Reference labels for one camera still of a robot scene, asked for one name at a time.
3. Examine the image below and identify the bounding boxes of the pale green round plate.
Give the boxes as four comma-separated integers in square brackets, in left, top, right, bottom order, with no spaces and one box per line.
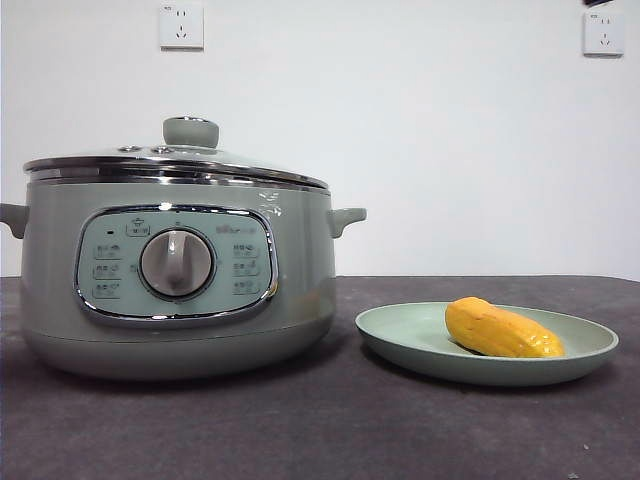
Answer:
[354,300,621,387]

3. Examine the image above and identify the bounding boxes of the glass lid with green knob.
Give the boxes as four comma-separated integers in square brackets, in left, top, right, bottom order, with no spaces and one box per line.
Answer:
[22,116,332,192]

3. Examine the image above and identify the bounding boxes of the pale green electric steamer pot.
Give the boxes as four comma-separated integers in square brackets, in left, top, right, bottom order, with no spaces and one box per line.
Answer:
[0,172,368,383]

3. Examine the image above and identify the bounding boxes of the white wall socket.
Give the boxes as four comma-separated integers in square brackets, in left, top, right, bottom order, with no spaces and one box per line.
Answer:
[582,11,627,59]
[159,3,206,52]

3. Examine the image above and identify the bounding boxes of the yellow corn cob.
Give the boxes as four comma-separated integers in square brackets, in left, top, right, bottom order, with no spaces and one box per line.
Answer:
[444,296,567,360]

